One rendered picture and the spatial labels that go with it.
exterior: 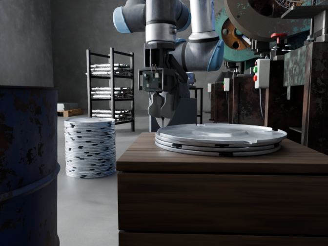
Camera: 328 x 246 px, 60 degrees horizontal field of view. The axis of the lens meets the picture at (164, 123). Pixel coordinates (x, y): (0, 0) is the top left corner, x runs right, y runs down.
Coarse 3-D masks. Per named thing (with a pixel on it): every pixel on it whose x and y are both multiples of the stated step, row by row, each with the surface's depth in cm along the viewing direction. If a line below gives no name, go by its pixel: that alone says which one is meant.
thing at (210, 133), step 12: (168, 132) 67; (180, 132) 67; (192, 132) 66; (204, 132) 63; (216, 132) 62; (228, 132) 62; (240, 132) 62; (252, 132) 67; (264, 132) 67; (276, 132) 67
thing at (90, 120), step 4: (76, 120) 172; (80, 120) 166; (84, 120) 166; (88, 120) 166; (92, 120) 166; (96, 120) 166; (100, 120) 167; (104, 120) 172; (108, 120) 172; (112, 120) 172
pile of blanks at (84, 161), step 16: (64, 128) 162; (80, 128) 159; (96, 128) 155; (112, 128) 164; (80, 144) 155; (96, 144) 158; (112, 144) 165; (80, 160) 156; (96, 160) 157; (112, 160) 169; (80, 176) 157; (96, 176) 158
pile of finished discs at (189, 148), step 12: (156, 144) 65; (168, 144) 59; (180, 144) 60; (192, 144) 55; (204, 144) 54; (216, 144) 56; (228, 144) 55; (240, 144) 54; (252, 144) 54; (264, 144) 55; (276, 144) 60; (228, 156) 54
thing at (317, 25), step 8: (296, 8) 102; (304, 8) 101; (312, 8) 101; (320, 8) 101; (288, 16) 111; (296, 16) 111; (304, 16) 111; (312, 16) 111; (320, 16) 106; (320, 24) 106; (320, 32) 106; (312, 40) 111
